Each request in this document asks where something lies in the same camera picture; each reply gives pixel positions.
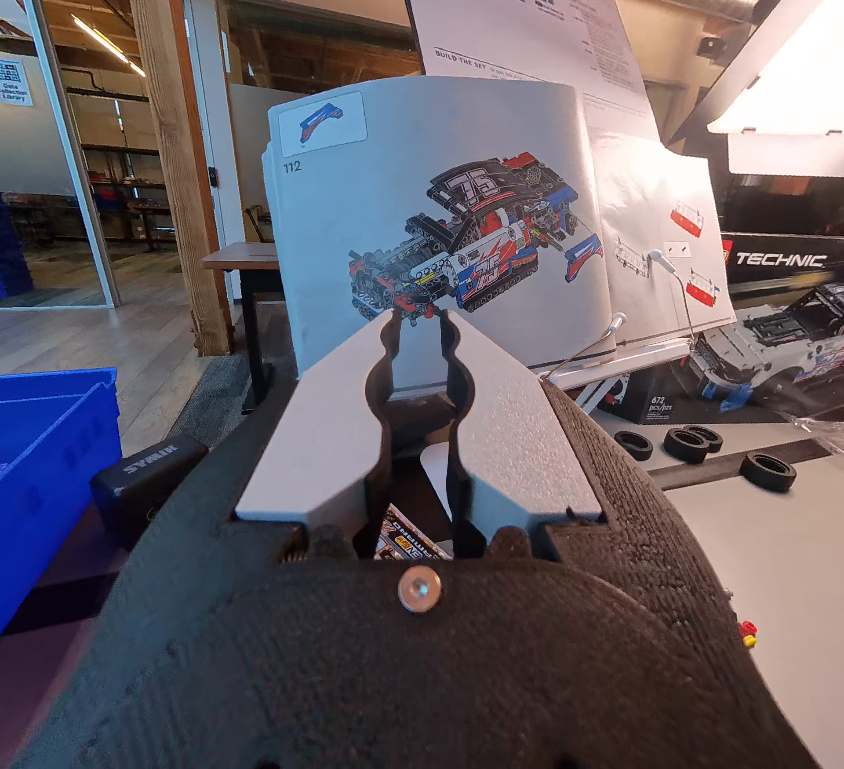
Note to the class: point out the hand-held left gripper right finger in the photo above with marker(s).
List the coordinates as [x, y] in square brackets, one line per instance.
[521, 452]

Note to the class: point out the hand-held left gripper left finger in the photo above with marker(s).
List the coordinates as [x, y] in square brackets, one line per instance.
[329, 439]

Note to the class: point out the white book stand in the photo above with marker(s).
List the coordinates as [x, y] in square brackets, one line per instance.
[613, 367]

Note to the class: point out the holographic sticker sheet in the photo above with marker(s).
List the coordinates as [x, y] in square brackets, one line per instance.
[409, 541]

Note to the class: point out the lego instruction booklet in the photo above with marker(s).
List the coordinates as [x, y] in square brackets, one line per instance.
[428, 221]

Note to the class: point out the pile of mixed lego pieces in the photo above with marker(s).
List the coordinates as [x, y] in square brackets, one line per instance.
[747, 634]

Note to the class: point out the black lego box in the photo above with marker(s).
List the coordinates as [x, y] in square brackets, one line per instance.
[778, 261]

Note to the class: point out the small black device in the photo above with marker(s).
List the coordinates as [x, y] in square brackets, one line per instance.
[145, 472]

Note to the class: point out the brown office desk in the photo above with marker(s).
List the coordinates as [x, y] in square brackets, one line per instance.
[244, 254]

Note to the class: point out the blue plastic bin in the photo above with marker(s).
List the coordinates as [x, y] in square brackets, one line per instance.
[46, 452]

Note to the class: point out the clear plastic bags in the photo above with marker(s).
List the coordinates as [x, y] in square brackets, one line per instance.
[821, 432]

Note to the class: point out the wooden pillar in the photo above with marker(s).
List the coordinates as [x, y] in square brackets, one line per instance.
[171, 122]

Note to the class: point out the printed task instruction board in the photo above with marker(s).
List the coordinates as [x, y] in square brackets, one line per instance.
[527, 4]

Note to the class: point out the studio light panel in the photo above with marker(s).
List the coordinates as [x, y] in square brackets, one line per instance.
[791, 90]

